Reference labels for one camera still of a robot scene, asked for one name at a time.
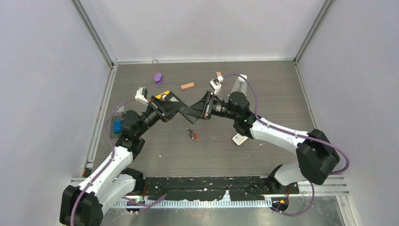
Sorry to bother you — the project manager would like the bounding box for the white printed card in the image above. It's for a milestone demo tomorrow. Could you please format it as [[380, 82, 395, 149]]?
[[232, 133, 248, 146]]

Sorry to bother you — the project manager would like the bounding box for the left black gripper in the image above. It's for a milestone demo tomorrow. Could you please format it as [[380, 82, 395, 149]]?
[[135, 96, 183, 137]]

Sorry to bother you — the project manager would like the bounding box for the grey building plate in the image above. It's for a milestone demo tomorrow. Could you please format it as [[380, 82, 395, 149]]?
[[109, 114, 122, 138]]

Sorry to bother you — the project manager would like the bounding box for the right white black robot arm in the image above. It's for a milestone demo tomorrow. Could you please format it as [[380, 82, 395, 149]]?
[[184, 91, 340, 193]]

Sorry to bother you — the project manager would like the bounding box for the white metronome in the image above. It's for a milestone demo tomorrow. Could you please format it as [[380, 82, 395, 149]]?
[[230, 74, 247, 97]]

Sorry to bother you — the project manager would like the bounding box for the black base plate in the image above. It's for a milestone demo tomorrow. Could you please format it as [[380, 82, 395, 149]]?
[[134, 176, 299, 201]]

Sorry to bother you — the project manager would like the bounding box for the yellow triangular toy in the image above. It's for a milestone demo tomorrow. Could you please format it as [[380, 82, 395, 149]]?
[[155, 90, 170, 100]]

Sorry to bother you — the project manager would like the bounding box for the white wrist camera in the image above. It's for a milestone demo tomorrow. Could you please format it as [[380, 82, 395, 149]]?
[[209, 76, 223, 96], [135, 87, 149, 105]]

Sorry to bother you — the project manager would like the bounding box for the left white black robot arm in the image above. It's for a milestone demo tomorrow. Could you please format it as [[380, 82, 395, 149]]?
[[59, 93, 186, 226]]

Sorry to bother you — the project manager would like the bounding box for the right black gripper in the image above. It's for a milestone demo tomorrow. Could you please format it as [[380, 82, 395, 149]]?
[[184, 91, 239, 121]]

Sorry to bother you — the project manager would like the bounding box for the purple plastic cap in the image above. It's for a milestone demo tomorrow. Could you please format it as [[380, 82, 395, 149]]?
[[153, 73, 163, 85]]

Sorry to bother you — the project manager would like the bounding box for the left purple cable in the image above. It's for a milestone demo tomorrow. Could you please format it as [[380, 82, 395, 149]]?
[[70, 97, 138, 226]]

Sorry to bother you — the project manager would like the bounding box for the small clear grey tile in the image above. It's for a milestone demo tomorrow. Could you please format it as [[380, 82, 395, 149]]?
[[116, 106, 124, 113]]

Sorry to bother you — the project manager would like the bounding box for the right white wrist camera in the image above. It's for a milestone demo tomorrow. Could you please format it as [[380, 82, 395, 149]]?
[[209, 76, 223, 96]]

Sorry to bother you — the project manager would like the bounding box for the blue building brick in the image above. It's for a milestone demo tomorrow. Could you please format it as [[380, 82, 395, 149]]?
[[113, 120, 122, 134]]

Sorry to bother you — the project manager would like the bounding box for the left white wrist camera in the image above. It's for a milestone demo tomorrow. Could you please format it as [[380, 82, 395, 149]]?
[[135, 87, 149, 105]]

